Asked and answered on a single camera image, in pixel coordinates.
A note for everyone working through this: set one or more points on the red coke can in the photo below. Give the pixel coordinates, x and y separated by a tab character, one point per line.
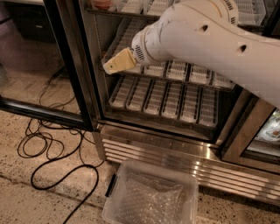
102	4

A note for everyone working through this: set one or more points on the middle wire fridge shelf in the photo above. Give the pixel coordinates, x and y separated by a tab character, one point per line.
185	73

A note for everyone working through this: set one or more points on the bubble wrap sheet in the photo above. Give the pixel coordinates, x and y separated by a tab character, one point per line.
149	200

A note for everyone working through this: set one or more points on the open glass fridge door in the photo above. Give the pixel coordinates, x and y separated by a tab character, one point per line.
46	81

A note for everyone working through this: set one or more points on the wire fridge shelf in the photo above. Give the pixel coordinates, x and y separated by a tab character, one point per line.
185	73
188	112
247	27

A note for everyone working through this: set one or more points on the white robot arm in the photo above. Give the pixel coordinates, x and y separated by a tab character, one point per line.
200	32

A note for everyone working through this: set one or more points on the top wire fridge shelf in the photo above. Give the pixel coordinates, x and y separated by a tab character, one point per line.
247	27

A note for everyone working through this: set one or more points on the bottom wire fridge shelf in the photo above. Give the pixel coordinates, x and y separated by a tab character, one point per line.
188	112

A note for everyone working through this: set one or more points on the closed right fridge door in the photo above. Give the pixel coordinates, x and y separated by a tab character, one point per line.
254	140

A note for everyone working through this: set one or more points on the dark cabinet in background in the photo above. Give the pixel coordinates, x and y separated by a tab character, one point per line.
31	21

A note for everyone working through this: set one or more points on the stainless steel glass-door fridge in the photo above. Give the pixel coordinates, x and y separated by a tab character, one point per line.
189	147

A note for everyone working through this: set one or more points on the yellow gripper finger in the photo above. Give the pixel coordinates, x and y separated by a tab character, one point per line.
122	61

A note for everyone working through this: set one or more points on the clear plastic storage bin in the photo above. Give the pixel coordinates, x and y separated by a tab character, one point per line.
189	182

